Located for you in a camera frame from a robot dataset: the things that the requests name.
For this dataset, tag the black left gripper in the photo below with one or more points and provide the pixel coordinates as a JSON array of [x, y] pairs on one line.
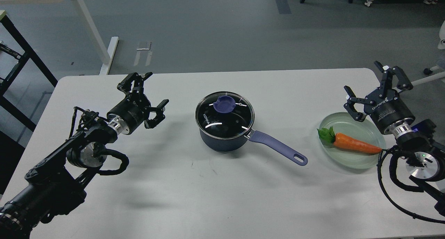
[[131, 112]]

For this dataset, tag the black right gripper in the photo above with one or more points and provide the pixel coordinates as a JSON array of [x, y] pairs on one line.
[[389, 110]]

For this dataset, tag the glass pot lid purple knob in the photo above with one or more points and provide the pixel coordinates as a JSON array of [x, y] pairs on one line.
[[224, 115]]

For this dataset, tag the dark blue saucepan purple handle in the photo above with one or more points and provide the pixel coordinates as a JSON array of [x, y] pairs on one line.
[[255, 136]]

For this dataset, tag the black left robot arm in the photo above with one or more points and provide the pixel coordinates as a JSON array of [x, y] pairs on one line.
[[56, 185]]

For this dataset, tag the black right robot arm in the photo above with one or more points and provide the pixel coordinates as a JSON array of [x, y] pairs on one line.
[[416, 160]]

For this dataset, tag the pale green glass plate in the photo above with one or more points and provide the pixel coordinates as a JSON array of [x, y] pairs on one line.
[[364, 131]]

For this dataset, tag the orange toy carrot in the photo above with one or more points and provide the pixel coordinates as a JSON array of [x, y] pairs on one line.
[[345, 142]]

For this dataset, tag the black metal rack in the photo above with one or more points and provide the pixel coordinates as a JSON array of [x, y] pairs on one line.
[[22, 59]]

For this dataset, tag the white table frame leg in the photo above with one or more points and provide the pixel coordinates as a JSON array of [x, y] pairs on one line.
[[64, 34]]

